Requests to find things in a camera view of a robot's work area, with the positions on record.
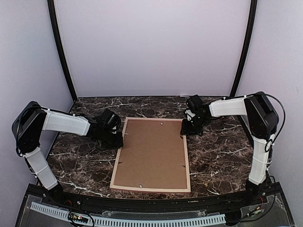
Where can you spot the black front rail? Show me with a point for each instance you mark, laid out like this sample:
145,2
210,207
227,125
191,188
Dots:
223,203

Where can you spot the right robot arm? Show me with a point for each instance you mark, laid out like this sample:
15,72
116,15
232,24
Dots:
262,118

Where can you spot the brown cardboard backing board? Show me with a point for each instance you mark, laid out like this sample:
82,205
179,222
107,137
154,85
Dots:
151,153

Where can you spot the white slotted cable duct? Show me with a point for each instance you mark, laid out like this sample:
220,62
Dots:
96,221

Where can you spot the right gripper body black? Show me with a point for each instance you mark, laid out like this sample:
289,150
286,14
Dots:
195,126

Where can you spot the left black corner post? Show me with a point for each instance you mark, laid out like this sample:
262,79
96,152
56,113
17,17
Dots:
60,50

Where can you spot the right black corner post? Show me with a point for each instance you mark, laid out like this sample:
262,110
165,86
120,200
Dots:
245,47

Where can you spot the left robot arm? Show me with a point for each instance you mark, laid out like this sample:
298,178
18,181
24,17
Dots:
35,120

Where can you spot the black corner post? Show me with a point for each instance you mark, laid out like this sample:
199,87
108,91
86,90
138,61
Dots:
245,47
60,50

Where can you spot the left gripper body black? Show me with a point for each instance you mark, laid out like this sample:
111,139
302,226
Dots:
109,141

